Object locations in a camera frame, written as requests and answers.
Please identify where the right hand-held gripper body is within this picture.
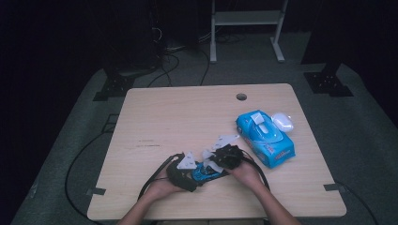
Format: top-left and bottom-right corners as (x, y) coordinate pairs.
(209, 134), (244, 171)

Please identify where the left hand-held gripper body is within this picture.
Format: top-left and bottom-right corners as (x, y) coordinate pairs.
(166, 152), (200, 189)

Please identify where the white wet wipe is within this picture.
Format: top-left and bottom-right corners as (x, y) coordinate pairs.
(201, 148), (225, 173)

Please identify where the blue toy car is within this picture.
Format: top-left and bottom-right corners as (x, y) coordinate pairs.
(191, 160), (230, 183)

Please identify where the blue wet wipes pack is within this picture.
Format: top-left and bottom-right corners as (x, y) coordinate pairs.
(235, 109), (297, 170)

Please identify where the person's left hand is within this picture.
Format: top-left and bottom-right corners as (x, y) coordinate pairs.
(146, 177), (184, 201)

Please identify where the person's right hand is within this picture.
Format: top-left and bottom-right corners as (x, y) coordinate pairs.
(224, 160), (264, 190)

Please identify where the white plastic pack lid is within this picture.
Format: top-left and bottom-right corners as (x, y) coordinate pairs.
(270, 112), (296, 133)

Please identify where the black tape strip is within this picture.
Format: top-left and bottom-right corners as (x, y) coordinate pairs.
(323, 183), (347, 192)
(85, 187), (107, 197)

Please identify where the black stand base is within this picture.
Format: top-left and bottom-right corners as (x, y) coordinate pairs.
(92, 73), (136, 102)
(303, 60), (355, 98)

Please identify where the white power strip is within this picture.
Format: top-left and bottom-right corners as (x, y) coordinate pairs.
(165, 45), (190, 53)

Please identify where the white metal stand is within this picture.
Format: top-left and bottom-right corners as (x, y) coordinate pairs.
(209, 0), (289, 64)

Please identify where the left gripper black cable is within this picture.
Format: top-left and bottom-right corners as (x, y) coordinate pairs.
(137, 153), (183, 201)

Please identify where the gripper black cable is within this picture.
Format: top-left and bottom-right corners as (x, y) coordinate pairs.
(240, 149), (271, 191)
(137, 153), (183, 201)

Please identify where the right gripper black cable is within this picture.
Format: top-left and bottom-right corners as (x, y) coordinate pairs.
(240, 149), (271, 191)

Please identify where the black floor frame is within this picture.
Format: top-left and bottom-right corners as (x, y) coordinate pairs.
(101, 113), (120, 134)

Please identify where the thin black floor cable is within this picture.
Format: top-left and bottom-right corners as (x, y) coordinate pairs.
(199, 48), (211, 87)

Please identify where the looped black floor cable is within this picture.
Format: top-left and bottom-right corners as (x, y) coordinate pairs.
(146, 52), (181, 88)

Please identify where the long black floor cable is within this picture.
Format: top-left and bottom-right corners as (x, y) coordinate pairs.
(64, 130), (109, 221)

